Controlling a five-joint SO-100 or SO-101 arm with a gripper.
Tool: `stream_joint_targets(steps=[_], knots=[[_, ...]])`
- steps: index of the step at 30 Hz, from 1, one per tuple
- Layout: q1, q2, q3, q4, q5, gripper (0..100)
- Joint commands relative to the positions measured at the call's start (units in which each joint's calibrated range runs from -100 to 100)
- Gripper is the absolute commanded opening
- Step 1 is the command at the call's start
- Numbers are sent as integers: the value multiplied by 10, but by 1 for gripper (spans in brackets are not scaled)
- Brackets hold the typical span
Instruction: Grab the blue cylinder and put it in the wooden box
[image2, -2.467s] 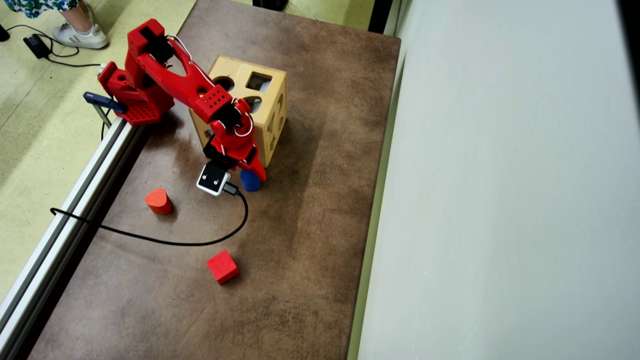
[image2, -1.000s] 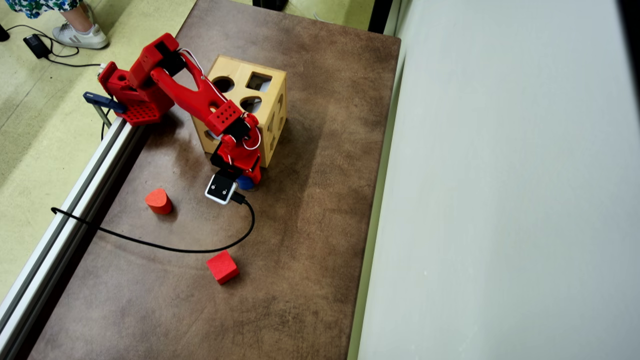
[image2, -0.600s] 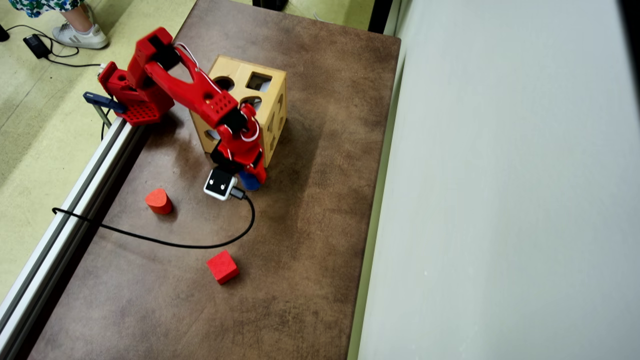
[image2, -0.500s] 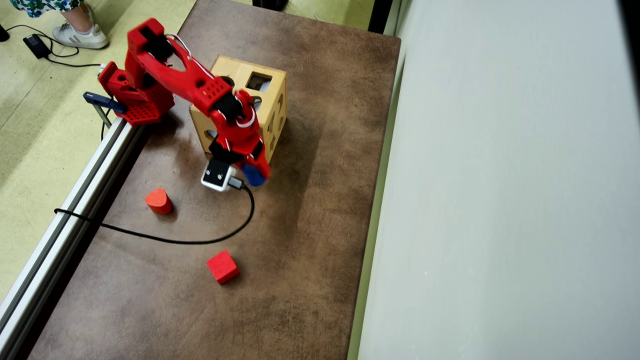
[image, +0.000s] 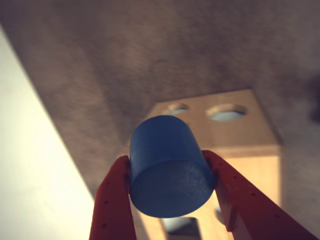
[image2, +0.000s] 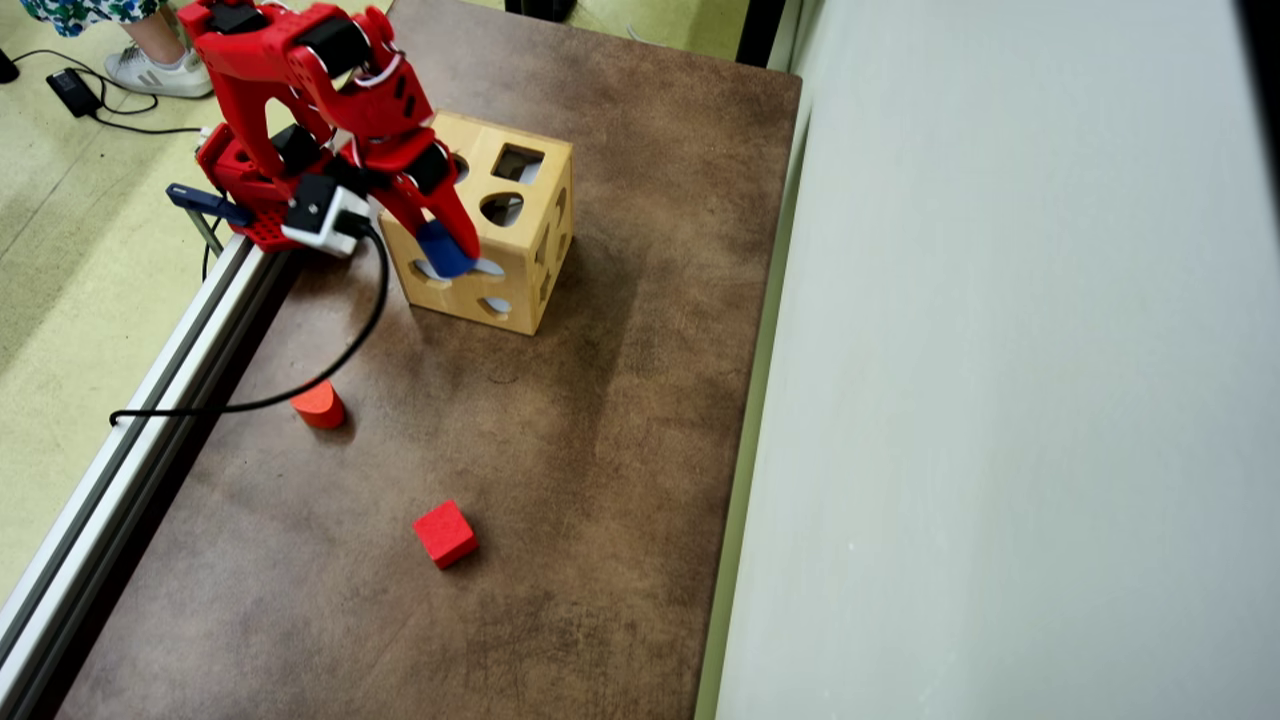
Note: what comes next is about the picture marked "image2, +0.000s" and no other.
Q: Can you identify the dark vertical post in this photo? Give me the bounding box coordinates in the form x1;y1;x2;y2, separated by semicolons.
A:
735;0;791;69

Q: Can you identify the white sneaker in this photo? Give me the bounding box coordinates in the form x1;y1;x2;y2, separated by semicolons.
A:
104;44;214;100

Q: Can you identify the black camera cable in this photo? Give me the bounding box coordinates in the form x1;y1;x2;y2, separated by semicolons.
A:
108;222;392;429

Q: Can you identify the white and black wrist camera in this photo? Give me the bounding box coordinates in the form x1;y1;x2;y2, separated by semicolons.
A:
282;174;373;257

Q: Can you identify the red cube block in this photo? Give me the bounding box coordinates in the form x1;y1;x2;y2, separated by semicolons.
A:
412;499;480;571

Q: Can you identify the blue cylinder block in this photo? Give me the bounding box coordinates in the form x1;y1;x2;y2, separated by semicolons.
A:
415;220;477;280

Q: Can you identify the blue clamp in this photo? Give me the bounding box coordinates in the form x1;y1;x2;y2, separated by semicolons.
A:
166;183;253;256

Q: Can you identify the thin black adapter cable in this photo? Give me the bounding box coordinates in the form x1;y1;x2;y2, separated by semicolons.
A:
10;47;207;137

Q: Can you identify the person's bare leg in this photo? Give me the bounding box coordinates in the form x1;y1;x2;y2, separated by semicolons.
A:
120;8;189;67

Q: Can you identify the aluminium profile rail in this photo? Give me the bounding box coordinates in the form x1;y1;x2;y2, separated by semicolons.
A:
0;232;291;720

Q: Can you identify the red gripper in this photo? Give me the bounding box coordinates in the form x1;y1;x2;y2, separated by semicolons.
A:
340;125;483;264

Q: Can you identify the black power adapter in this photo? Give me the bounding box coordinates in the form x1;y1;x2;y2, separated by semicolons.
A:
46;67;102;119

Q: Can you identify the wooden shape sorter box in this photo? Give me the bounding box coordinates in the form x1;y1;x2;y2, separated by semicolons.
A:
378;110;576;337

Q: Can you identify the floral patterned skirt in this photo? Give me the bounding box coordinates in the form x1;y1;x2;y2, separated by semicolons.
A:
20;0;169;38

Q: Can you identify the orange rounded wooden block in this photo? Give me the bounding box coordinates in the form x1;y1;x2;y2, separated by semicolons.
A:
290;378;347;431

